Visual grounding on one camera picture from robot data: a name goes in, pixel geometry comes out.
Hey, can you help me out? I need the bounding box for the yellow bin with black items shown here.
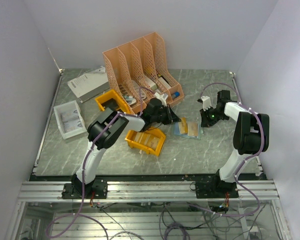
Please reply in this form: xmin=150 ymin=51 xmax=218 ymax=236
xmin=94 ymin=89 xmax=131 ymax=114

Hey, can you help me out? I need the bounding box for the gold striped credit card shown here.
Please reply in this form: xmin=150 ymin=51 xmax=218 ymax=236
xmin=187 ymin=121 xmax=199 ymax=138

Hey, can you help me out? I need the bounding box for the white stapler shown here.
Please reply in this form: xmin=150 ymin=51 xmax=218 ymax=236
xmin=124 ymin=95 xmax=137 ymax=106

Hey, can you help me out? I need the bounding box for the white bin with cards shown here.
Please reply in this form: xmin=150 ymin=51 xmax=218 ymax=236
xmin=53 ymin=100 xmax=87 ymax=140

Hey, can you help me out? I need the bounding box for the aluminium frame rail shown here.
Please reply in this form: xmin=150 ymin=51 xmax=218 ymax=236
xmin=17 ymin=180 xmax=280 ymax=203

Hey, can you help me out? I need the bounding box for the blue capped bottle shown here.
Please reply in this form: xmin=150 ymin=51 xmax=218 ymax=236
xmin=171 ymin=91 xmax=180 ymax=99

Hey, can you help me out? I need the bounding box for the peach plastic file organizer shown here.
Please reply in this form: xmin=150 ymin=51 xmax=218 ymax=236
xmin=102 ymin=32 xmax=185 ymax=114

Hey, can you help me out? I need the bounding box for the yellow bin with cards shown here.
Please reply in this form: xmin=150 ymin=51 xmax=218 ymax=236
xmin=125 ymin=128 xmax=166 ymax=157

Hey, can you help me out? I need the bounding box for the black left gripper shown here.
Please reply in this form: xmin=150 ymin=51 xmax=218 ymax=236
xmin=152 ymin=105 xmax=182 ymax=126

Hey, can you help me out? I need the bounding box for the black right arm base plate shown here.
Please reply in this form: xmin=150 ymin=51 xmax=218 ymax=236
xmin=190 ymin=181 xmax=239 ymax=199

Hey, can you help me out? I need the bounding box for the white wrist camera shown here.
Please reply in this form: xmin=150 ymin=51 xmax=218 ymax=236
xmin=154 ymin=92 xmax=168 ymax=106
xmin=197 ymin=95 xmax=212 ymax=111

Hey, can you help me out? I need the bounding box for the gold patterned credit card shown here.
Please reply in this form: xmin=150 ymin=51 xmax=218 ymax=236
xmin=178 ymin=117 xmax=188 ymax=135

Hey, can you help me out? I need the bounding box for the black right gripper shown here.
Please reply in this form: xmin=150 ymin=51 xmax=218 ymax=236
xmin=199 ymin=105 xmax=228 ymax=128

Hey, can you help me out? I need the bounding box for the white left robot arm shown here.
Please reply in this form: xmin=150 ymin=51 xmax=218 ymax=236
xmin=71 ymin=98 xmax=181 ymax=199

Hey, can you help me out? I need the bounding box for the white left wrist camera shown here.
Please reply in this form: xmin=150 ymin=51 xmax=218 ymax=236
xmin=154 ymin=92 xmax=168 ymax=106

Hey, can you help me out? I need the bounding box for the white paper booklet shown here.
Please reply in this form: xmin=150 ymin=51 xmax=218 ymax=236
xmin=67 ymin=66 xmax=110 ymax=103

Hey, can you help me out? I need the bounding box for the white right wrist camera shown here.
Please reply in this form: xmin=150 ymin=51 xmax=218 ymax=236
xmin=197 ymin=95 xmax=212 ymax=111

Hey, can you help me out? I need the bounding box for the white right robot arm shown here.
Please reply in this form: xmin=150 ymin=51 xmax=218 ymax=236
xmin=197 ymin=90 xmax=270 ymax=198

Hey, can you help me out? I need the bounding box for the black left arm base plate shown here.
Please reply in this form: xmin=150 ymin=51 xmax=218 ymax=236
xmin=61 ymin=181 xmax=108 ymax=200

